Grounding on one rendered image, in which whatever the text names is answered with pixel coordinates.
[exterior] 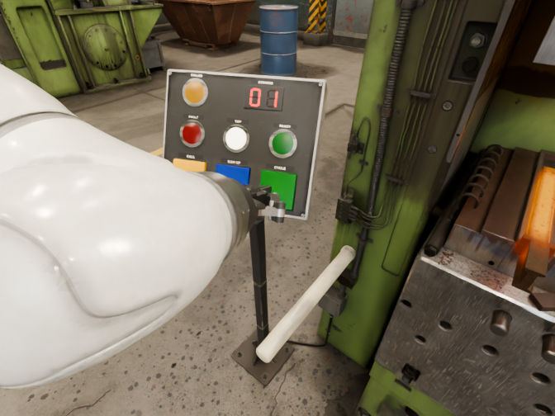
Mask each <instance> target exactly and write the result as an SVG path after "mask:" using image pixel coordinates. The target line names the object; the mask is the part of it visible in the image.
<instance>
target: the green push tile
mask: <svg viewBox="0 0 555 416"><path fill-rule="evenodd" d="M296 180H297V174H295V173H283V172H276V171H269V170H262V171H261V178H260V186H263V185H264V186H270V187H272V191H271V193H274V192H276V193H277V194H279V197H280V201H283V202H285V203H286V209H285V210H293V206H294V200H295V193H296Z"/></svg>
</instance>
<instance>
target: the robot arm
mask: <svg viewBox="0 0 555 416"><path fill-rule="evenodd" d="M252 186H253V185H249V184H244V185H243V184H241V183H240V182H238V181H236V180H235V179H232V178H229V177H225V176H223V175H221V174H219V173H214V172H190V171H183V170H181V169H179V168H175V167H174V166H173V164H172V163H170V162H169V161H168V160H167V159H164V158H160V157H158V156H155V155H153V154H150V153H147V152H145V151H143V150H141V149H137V148H136V147H133V146H131V145H129V144H126V143H124V142H122V141H120V140H118V139H116V138H114V137H112V136H110V135H108V134H106V133H104V132H102V131H100V130H99V129H97V128H95V127H93V126H91V125H89V124H88V123H86V122H85V121H83V120H81V119H80V118H78V117H77V116H76V115H74V114H73V113H72V112H71V111H69V110H68V109H67V108H66V107H65V106H64V105H63V104H62V103H60V102H59V101H58V100H57V99H55V98H54V97H52V96H51V95H50V94H49V93H47V92H45V91H44V90H43V89H41V88H40V87H38V86H36V85H35V84H34V83H32V82H30V81H29V80H27V79H26V78H23V77H22V76H21V75H19V74H17V73H15V72H13V71H12V70H10V69H8V68H7V67H5V66H3V65H2V64H0V388H8V389H27V388H33V387H37V386H41V385H46V384H49V383H51V382H54V381H58V380H61V379H64V378H66V377H68V376H71V375H74V374H76V373H78V372H80V371H83V370H86V369H88V368H89V367H91V366H95V365H97V364H98V363H100V362H103V361H105V360H106V359H108V358H110V357H112V356H114V355H116V354H117V353H119V352H121V351H123V350H124V349H126V348H128V347H129V346H130V345H132V344H134V343H136V342H137V341H139V340H141V339H142V338H143V337H145V336H147V335H148V334H150V333H152V332H153V331H155V330H156V329H157V328H159V327H160V326H162V325H163V324H165V323H166V322H167V321H169V320H170V319H171V318H172V317H173V316H175V315H176V314H177V313H179V312H180V311H181V310H182V309H184V308H185V307H186V306H187V305H188V304H190V303H191V302H192V301H193V300H194V299H195V298H196V297H197V296H198V295H199V294H200V293H201V292H202V291H203V290H204V289H205V287H206V286H207V285H208V284H209V282H210V281H211V279H212V278H213V277H214V276H215V274H216V273H217V271H218V270H219V268H220V265H221V264H222V263H223V262H224V261H225V260H226V259H227V258H228V257H229V256H230V255H231V254H232V253H234V252H235V251H236V250H237V249H238V248H239V247H240V246H241V245H242V243H243V242H244V241H245V239H246V236H247V233H248V232H249V231H250V229H251V228H252V226H253V225H254V222H259V221H261V220H263V219H264V217H265V216H267V217H268V220H273V221H274V222H276V223H278V224H281V223H283V222H284V215H285V209H286V203H285V202H283V201H280V197H279V194H277V193H276V192H274V193H271V191H272V187H270V186H264V185H263V186H260V187H254V188H253V190H252Z"/></svg>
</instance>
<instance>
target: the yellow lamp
mask: <svg viewBox="0 0 555 416"><path fill-rule="evenodd" d="M204 94H205V90H204V87H203V86H202V84H201V83H199V82H196V81H194V82H190V83H189V84H188V85H187V87H186V90H185V95H186V98H187V99H188V100H189V101H190V102H191V103H198V102H200V101H201V100H202V99H203V97H204Z"/></svg>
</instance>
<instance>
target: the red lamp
mask: <svg viewBox="0 0 555 416"><path fill-rule="evenodd" d="M201 136H202V132H201V129H200V127H199V126H198V125H197V124H195V123H189V124H187V125H185V126H184V128H183V138H184V140H185V141H186V142H187V143H189V144H195V143H197V142H198V141H199V140H200V138H201Z"/></svg>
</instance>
